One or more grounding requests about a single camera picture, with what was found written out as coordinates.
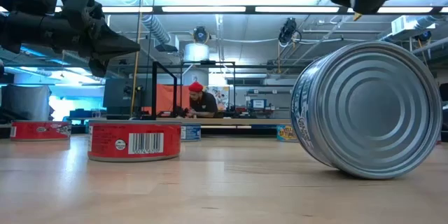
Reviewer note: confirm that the orange partition panel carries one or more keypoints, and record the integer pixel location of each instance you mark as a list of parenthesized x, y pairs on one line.
[(166, 98)]

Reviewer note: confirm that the blue white label tuna can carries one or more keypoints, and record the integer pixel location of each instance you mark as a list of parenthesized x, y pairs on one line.
[(192, 133)]

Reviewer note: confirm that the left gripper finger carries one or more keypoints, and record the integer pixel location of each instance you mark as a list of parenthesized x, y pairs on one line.
[(98, 67), (112, 43)]

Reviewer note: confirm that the red can nutrition facts label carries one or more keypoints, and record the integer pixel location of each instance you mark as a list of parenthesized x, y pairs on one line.
[(38, 131)]

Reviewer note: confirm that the yellow hanging tag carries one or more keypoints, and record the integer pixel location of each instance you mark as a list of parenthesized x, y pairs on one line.
[(357, 16)]

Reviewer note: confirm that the dark computer monitor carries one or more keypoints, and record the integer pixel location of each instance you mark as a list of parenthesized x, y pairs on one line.
[(119, 94)]

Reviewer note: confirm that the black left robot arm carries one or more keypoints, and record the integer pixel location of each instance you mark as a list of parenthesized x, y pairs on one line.
[(35, 28)]

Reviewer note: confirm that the yellowfin tuna can blue yellow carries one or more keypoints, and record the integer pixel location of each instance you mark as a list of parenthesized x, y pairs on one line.
[(285, 133)]

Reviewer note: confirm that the bright blue label tuna can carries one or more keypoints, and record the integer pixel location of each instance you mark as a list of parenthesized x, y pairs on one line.
[(367, 112)]

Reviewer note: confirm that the white cylindrical ceiling lamp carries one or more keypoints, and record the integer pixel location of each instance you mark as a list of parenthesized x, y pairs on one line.
[(196, 52)]

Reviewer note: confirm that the wooden shelf with black frame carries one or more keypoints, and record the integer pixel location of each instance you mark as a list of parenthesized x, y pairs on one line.
[(224, 121)]

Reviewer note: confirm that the long ceiling light fixture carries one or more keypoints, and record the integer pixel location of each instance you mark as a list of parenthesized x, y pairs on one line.
[(210, 9)]

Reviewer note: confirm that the red can with barcode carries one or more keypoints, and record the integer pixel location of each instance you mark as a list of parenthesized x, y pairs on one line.
[(112, 143)]

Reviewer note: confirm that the silver ventilation duct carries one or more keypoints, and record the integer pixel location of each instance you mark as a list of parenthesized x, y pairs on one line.
[(409, 24)]

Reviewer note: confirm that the black aluminium rig frame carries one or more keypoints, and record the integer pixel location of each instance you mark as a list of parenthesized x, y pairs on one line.
[(241, 133)]

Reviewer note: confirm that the person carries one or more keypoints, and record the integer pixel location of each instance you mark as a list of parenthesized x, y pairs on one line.
[(203, 104)]

